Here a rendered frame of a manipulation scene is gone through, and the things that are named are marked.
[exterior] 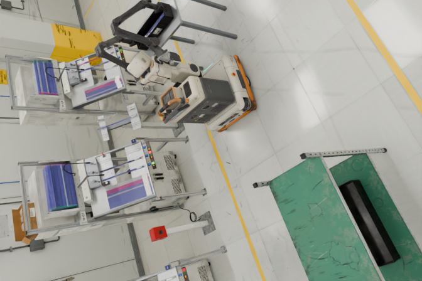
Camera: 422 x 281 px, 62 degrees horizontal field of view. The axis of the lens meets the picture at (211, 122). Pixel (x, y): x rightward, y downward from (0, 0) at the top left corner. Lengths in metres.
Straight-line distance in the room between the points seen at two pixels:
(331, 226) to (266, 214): 1.62
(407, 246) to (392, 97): 1.09
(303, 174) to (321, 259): 0.51
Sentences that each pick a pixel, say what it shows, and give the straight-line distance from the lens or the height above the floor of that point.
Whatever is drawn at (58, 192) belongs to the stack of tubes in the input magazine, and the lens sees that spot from 4.13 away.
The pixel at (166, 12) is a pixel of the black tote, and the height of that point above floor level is 0.88.
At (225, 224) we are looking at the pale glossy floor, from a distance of 4.22.
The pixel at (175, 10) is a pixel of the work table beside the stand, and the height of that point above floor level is 0.80.
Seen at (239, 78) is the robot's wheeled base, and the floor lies 0.18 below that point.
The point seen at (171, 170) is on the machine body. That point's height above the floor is 0.18.
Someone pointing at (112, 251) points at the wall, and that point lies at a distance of 5.79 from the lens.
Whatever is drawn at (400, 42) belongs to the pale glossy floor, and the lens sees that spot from 3.09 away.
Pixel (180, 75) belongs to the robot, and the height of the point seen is 0.72.
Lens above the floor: 2.82
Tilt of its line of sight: 41 degrees down
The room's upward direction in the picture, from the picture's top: 88 degrees counter-clockwise
